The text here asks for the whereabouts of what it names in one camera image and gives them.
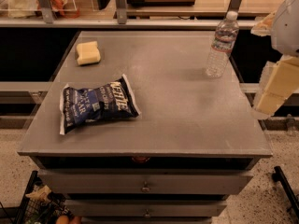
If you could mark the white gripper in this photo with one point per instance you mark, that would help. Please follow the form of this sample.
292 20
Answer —
287 27

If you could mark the clear plastic water bottle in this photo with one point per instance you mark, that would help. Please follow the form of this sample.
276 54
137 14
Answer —
222 45

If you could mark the black metal stand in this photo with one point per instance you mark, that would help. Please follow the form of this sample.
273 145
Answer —
278 176

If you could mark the grey drawer cabinet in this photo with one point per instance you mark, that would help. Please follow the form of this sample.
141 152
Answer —
188 122

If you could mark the blue Kettle chips bag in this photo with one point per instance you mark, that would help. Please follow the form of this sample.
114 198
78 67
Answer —
115 100

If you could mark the yellow sponge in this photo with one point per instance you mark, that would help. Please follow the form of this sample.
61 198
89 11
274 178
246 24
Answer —
88 53

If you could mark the upper grey drawer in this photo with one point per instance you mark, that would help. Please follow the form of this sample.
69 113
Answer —
125 182

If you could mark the grey drawer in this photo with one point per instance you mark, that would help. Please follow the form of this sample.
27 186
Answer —
125 182
145 208

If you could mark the lower grey drawer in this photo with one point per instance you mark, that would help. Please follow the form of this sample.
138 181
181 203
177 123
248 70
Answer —
145 208

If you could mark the clear plastic bin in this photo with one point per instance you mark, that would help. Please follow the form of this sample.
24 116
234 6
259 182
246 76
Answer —
29 8

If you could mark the grey metal shelf rail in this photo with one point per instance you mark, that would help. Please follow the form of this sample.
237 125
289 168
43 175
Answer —
112 24

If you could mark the black wire basket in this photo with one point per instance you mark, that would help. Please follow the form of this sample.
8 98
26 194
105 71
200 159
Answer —
39 205

